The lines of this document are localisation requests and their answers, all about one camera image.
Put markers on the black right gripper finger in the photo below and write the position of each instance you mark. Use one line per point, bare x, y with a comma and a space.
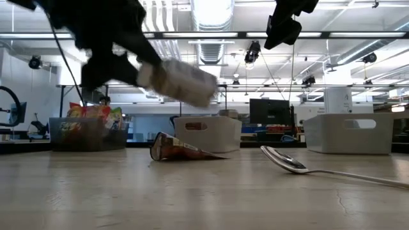
282, 32

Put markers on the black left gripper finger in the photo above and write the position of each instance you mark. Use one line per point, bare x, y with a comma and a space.
137, 48
105, 70

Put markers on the red yellow ramen packet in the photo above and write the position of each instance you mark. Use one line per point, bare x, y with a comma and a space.
89, 111

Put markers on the lime chili ramen packet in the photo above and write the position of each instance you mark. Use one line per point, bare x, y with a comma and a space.
116, 116

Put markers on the glass herb jar white label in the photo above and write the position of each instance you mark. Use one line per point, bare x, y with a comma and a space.
182, 81

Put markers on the brown spice pouch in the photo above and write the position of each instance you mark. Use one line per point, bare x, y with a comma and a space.
179, 150

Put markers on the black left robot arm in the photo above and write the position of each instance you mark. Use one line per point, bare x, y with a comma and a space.
64, 12

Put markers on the background black robot arm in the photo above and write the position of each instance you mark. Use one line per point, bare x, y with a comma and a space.
40, 127

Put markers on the person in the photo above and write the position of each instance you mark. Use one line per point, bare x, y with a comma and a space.
103, 100

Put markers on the black ceiling-hung fixture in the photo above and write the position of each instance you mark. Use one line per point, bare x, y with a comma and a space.
370, 58
309, 80
35, 62
252, 52

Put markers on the dark grey translucent bin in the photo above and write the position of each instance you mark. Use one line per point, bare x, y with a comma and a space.
96, 140

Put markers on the black monitor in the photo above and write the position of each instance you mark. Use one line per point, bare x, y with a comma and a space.
271, 111

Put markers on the blue-lit monitor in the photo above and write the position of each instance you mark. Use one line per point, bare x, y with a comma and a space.
23, 111

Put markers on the white bin holding spices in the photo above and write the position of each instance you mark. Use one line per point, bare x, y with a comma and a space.
211, 137

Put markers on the white bin holding utensils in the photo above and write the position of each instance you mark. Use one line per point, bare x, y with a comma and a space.
335, 140

